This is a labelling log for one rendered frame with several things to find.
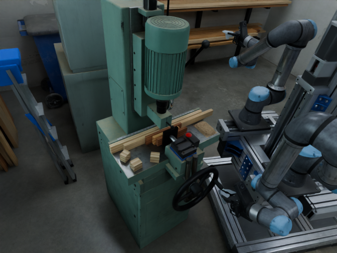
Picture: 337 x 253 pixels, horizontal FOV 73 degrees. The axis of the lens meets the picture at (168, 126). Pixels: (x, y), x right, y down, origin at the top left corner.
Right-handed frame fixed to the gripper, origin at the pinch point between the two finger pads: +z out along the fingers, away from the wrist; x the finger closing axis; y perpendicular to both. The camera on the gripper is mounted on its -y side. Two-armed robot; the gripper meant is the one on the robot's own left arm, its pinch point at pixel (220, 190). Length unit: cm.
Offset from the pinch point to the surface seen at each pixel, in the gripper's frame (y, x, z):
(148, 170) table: -18.4, -29.9, 15.4
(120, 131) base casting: -31, -27, 55
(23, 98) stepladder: -62, -71, 87
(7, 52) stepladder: -88, -72, 85
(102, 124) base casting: -37, -34, 65
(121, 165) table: -23, -41, 22
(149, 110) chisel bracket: -44, -18, 27
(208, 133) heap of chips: -24.2, 11.1, 17.2
